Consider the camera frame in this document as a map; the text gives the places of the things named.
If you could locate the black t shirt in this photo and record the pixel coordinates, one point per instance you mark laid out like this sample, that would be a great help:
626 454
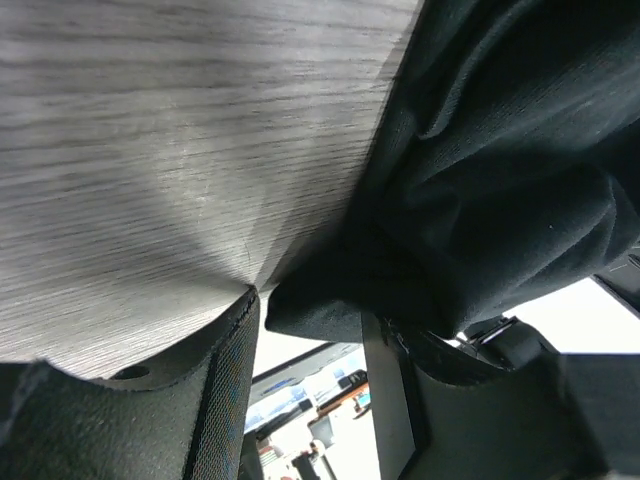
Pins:
506 167

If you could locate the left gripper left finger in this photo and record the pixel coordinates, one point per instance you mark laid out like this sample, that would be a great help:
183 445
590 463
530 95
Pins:
176 415

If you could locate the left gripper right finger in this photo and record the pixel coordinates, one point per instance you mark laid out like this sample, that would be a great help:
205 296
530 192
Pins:
503 404

